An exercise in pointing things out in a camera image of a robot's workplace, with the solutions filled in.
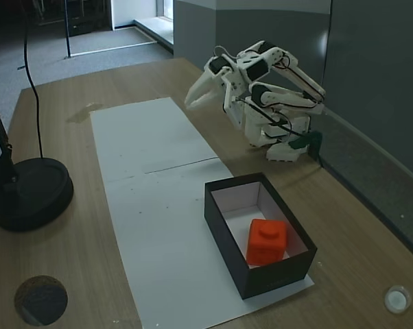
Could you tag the black upright pole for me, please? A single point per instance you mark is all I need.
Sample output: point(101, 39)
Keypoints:
point(68, 31)

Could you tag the green table clamp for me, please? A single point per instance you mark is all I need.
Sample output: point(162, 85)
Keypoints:
point(307, 138)

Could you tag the orange cube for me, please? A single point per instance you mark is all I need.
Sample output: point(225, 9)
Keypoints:
point(266, 245)

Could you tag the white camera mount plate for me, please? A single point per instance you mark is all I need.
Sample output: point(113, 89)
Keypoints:
point(235, 109)

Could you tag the dark box white inside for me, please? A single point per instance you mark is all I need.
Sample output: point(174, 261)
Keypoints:
point(278, 279)

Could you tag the white paper sheet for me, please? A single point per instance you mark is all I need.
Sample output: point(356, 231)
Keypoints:
point(168, 246)
point(148, 137)

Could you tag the black stand with round base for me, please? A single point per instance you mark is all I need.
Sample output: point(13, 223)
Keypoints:
point(31, 195)

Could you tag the small clear round cap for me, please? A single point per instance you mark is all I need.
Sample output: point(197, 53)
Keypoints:
point(397, 299)

